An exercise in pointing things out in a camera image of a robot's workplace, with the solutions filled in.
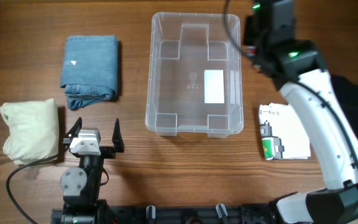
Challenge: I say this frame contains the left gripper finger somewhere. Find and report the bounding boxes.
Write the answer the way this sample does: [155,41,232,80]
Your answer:
[112,118,125,153]
[65,117,82,138]

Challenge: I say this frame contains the white printed t-shirt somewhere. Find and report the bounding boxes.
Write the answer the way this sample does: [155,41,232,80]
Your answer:
[258,103,311,160]

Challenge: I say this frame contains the black garment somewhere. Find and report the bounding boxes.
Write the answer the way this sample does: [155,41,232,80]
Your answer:
[331,74,358,139]

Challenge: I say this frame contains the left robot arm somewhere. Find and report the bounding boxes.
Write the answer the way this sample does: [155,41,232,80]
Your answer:
[51,118,124,224]

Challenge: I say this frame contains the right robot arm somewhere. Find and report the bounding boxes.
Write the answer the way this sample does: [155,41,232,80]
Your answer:
[247,0,358,223]

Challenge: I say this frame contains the clear plastic storage container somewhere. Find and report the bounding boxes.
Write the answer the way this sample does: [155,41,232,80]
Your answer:
[145,12,244,138]

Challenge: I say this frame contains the folded cream white cloth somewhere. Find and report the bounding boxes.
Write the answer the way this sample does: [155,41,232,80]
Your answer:
[0,98,59,165]

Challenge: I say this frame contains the folded blue denim jeans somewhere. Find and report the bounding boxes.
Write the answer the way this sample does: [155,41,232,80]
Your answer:
[60,35,118,111]

